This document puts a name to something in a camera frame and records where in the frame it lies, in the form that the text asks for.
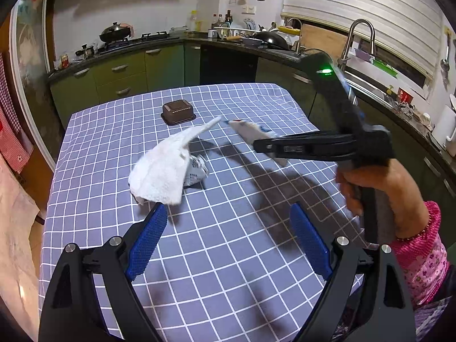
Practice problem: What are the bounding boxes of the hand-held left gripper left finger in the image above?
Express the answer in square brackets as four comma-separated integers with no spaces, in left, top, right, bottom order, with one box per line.
[38,203,168,342]

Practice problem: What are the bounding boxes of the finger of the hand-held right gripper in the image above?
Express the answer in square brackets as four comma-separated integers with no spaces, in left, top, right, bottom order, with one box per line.
[274,130,357,144]
[252,137,357,160]

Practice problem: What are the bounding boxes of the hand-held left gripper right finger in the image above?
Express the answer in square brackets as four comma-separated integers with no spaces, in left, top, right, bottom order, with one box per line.
[289,202,417,342]

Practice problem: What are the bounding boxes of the white printed plastic packet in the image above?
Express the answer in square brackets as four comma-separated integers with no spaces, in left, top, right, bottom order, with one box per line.
[228,119,290,167]

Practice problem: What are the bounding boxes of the white paper towel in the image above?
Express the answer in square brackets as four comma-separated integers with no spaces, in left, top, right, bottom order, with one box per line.
[127,117,222,206]

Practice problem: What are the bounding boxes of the person's right forearm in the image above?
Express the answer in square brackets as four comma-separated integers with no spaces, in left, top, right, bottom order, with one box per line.
[389,200,452,308]

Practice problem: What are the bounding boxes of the person's right hand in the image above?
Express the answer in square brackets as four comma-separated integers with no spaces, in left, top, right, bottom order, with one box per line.
[336,158,430,243]

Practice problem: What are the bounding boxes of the steel sink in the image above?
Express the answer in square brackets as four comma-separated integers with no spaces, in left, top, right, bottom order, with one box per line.
[341,70,394,102]

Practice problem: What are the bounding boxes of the wooden cutting board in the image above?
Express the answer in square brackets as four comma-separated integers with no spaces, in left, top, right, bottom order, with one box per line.
[298,23,350,60]

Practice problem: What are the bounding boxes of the green box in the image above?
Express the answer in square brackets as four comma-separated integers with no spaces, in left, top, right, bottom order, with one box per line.
[372,58,398,78]

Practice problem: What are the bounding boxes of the grey rag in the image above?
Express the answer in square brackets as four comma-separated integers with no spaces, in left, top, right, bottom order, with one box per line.
[393,99,414,117]

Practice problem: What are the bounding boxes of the red card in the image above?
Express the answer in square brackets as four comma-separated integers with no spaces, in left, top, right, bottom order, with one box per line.
[397,87,414,106]

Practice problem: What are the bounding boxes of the tall steel faucet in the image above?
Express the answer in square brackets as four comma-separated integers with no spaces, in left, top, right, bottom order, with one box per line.
[336,19,377,72]

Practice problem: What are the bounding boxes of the blue checked tablecloth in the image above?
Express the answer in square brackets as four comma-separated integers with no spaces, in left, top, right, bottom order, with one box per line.
[38,83,368,342]

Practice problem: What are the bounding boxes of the white window blind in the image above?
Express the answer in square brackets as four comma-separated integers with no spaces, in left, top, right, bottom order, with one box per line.
[281,0,448,80]

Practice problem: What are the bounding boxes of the crumpled printed wrapper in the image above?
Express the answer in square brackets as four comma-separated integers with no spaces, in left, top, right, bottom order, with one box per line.
[183,153,210,189]

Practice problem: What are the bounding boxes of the black built-in appliance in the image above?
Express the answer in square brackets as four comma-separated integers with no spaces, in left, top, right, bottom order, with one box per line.
[199,44,258,87]

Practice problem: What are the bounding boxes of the small brown plastic container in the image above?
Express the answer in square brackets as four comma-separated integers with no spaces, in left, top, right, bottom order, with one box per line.
[161,99,196,126]

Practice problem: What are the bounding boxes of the hanging steel ladle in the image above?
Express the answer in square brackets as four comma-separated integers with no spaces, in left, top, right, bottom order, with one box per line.
[439,28,452,87]

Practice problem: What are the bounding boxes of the dish rack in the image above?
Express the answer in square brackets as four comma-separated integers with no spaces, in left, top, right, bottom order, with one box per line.
[218,19,261,38]

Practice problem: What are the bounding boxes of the white jug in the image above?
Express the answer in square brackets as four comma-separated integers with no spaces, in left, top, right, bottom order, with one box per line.
[435,94,456,149]

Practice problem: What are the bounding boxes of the dark sauce bottles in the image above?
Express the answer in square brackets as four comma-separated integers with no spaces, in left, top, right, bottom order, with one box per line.
[213,9,235,30]

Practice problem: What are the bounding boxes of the cooking oil bottle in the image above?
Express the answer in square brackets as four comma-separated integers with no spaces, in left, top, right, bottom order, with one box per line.
[188,10,202,33]

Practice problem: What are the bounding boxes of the green base cabinets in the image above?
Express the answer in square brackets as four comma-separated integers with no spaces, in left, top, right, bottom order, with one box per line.
[49,40,456,209]

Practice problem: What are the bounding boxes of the black gas stove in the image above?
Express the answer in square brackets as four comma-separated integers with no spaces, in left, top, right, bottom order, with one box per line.
[95,31,181,55]

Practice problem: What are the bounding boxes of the red checked towels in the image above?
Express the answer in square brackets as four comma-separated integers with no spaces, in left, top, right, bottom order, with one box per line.
[0,53,35,174]

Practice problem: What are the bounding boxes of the small lidded pot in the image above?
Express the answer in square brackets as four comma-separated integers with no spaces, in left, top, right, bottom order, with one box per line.
[76,44,97,60]

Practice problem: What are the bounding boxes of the black wok with lid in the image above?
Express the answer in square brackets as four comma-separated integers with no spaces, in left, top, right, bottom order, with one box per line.
[99,22,131,44]

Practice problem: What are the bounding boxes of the silver framed glass door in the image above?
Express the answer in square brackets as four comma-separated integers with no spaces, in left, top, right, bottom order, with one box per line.
[8,0,66,159]

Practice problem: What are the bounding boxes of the beaded bracelet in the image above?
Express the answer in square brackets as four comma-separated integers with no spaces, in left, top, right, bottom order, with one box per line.
[395,217,432,242]

